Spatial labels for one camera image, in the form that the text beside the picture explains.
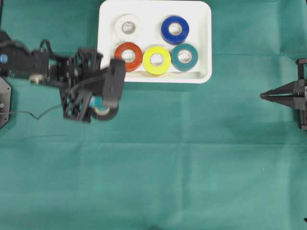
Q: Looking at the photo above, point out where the teal tape roll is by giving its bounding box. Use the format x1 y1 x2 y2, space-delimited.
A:
171 43 199 72

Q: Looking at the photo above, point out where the black camera cable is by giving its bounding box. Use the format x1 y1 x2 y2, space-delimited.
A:
0 69 108 120

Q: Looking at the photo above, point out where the white tape roll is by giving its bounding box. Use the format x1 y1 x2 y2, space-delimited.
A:
115 14 142 41

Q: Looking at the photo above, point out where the black tape roll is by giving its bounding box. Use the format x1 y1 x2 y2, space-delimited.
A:
90 101 119 121

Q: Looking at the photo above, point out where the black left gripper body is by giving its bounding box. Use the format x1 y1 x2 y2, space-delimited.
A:
49 48 105 122

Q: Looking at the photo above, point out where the white plastic case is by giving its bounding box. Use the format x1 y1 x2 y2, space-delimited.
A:
97 0 212 84

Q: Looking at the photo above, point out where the yellow tape roll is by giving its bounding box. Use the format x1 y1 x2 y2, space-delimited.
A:
142 46 171 76

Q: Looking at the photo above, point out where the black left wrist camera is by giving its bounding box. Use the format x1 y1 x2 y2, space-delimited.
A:
102 59 126 108

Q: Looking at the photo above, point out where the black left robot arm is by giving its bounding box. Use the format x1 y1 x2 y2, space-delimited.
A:
0 31 103 123

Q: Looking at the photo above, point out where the blue tape roll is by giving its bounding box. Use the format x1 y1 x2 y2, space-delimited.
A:
161 15 189 45

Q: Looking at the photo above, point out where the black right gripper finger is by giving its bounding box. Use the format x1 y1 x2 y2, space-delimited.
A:
260 96 299 110
260 81 297 97

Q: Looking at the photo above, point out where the orange tape roll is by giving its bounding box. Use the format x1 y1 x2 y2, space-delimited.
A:
114 42 143 72

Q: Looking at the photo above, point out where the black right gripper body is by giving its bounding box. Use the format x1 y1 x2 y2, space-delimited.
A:
295 58 307 130

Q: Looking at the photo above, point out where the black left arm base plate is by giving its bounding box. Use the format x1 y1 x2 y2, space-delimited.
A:
0 77 12 128

